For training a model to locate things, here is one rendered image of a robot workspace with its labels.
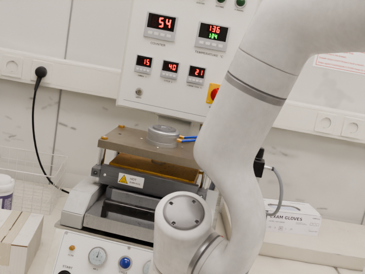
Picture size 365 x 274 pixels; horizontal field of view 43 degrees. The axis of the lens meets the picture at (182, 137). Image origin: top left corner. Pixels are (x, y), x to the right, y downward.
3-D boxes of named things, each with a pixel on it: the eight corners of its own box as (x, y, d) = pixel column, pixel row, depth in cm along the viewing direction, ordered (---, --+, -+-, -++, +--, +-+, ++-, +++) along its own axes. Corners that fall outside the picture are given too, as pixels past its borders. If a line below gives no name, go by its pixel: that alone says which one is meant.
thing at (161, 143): (120, 151, 133) (127, 107, 130) (226, 175, 130) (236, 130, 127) (92, 175, 110) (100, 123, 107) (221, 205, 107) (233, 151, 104)
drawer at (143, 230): (119, 187, 130) (123, 161, 128) (196, 205, 128) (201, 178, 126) (82, 229, 101) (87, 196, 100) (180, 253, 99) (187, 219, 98)
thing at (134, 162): (125, 160, 127) (130, 126, 124) (205, 178, 124) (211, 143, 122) (106, 178, 110) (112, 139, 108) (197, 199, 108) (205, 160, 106)
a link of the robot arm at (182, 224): (218, 255, 77) (174, 224, 81) (228, 212, 68) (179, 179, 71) (186, 293, 73) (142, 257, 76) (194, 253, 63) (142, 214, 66)
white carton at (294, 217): (244, 215, 165) (248, 195, 163) (303, 220, 170) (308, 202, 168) (255, 230, 154) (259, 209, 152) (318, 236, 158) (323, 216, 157)
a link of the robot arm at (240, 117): (339, 122, 64) (242, 291, 73) (241, 70, 70) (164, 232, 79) (325, 128, 56) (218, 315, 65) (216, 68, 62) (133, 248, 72)
